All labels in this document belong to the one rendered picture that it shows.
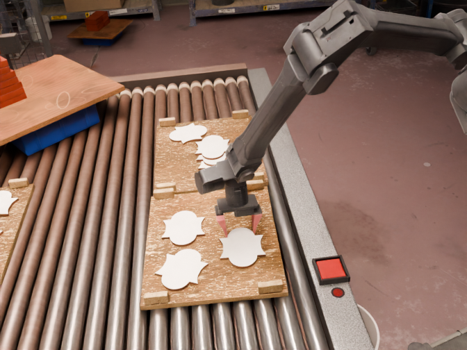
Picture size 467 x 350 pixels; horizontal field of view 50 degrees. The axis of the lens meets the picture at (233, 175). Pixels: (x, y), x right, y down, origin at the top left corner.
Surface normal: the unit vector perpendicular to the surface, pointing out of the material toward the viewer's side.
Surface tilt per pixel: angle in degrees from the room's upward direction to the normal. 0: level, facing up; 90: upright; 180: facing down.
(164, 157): 0
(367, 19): 37
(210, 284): 0
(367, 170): 0
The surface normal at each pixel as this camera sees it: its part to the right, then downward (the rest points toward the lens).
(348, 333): -0.07, -0.80
